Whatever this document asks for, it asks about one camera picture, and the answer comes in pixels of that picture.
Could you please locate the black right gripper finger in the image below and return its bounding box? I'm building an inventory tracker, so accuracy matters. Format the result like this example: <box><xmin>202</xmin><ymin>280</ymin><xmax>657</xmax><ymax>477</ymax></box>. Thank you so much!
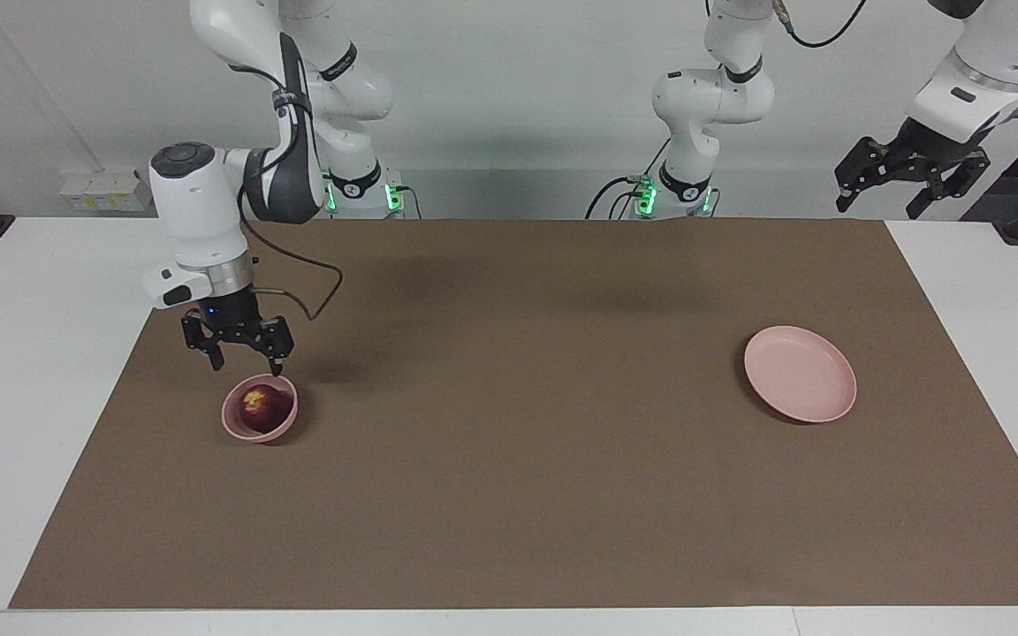
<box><xmin>180</xmin><ymin>313</ymin><xmax>226</xmax><ymax>373</ymax></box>
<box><xmin>256</xmin><ymin>314</ymin><xmax>296</xmax><ymax>379</ymax></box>

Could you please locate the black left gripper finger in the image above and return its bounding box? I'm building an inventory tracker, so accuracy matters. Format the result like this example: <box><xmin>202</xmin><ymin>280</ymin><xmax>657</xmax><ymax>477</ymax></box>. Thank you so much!
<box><xmin>834</xmin><ymin>136</ymin><xmax>900</xmax><ymax>214</ymax></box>
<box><xmin>906</xmin><ymin>154</ymin><xmax>992</xmax><ymax>221</ymax></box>

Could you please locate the red apple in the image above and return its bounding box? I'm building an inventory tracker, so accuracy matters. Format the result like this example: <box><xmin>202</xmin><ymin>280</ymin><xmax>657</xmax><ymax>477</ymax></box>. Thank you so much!
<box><xmin>241</xmin><ymin>382</ymin><xmax>292</xmax><ymax>434</ymax></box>

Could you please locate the pink bowl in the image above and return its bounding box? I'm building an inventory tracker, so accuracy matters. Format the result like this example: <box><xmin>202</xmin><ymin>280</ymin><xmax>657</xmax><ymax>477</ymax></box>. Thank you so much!
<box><xmin>221</xmin><ymin>374</ymin><xmax>300</xmax><ymax>444</ymax></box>

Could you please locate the pink plate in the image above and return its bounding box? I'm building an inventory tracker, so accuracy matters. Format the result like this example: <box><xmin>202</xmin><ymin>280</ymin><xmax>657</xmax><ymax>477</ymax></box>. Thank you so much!
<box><xmin>744</xmin><ymin>325</ymin><xmax>858</xmax><ymax>424</ymax></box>

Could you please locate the white socket box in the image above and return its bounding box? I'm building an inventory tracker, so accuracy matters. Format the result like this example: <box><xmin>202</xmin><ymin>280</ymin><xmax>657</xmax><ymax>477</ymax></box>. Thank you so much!
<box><xmin>59</xmin><ymin>170</ymin><xmax>156</xmax><ymax>214</ymax></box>

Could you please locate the brown table mat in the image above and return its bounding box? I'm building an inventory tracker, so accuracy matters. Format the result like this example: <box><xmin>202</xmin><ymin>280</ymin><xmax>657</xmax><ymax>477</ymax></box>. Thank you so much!
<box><xmin>8</xmin><ymin>217</ymin><xmax>1018</xmax><ymax>610</ymax></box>

